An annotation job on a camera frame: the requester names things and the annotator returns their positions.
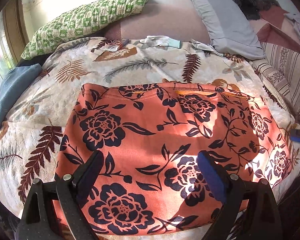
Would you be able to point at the green checkered pillow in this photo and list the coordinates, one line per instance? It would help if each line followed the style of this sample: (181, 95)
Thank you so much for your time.
(79, 22)

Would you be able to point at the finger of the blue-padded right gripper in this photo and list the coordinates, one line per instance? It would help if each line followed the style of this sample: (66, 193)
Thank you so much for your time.
(295, 135)

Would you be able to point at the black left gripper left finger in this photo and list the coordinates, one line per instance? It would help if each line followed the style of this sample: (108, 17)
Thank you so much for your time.
(39, 220)

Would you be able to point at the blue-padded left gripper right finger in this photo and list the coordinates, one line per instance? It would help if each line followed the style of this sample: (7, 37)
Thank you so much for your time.
(262, 217)

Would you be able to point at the black furry cushion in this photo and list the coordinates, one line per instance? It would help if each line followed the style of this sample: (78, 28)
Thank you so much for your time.
(251, 8)

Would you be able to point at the leaf-print bed blanket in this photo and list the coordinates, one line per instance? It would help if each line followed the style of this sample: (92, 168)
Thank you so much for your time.
(31, 134)

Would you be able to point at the small grey cloth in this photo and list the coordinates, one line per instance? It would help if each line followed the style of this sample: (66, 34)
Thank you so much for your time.
(205, 47)

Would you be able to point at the small red blue packet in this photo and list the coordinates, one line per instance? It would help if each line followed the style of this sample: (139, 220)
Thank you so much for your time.
(115, 45)

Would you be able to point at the white glove with teal cuff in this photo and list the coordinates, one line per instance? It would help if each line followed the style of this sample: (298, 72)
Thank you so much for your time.
(161, 41)

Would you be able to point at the maroon pink bedcover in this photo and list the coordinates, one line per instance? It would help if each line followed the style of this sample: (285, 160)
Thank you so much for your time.
(273, 27)

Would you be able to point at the orange floral blouse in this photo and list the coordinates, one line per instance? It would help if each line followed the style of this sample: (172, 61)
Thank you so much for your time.
(149, 137)

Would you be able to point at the blue folded towel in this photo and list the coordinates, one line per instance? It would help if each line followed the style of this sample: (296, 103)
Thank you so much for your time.
(14, 84)

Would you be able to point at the grey pillow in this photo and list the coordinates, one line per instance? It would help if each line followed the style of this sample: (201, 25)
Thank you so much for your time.
(228, 29)

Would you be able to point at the striped floral quilt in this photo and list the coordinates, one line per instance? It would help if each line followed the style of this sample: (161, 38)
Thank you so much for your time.
(281, 69)

